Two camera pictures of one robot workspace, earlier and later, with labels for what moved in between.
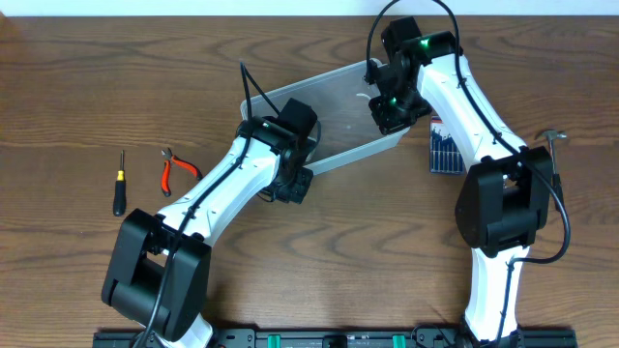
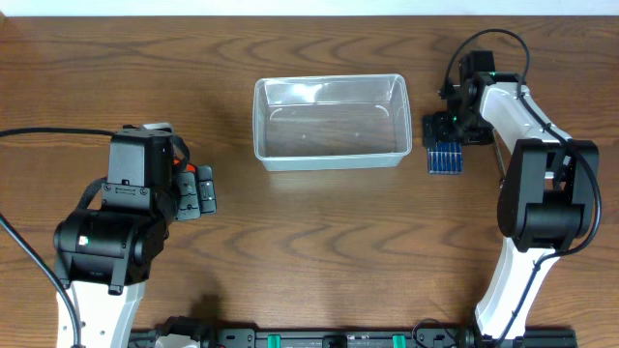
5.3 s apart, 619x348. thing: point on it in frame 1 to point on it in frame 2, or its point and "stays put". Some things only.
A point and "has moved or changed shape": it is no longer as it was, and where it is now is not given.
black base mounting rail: x=348 y=337 stays put
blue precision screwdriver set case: x=445 y=155 stays put
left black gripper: x=294 y=186 to x=198 y=191
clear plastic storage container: x=341 y=100 has moved or changed shape
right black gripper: x=392 y=118 to x=436 y=130
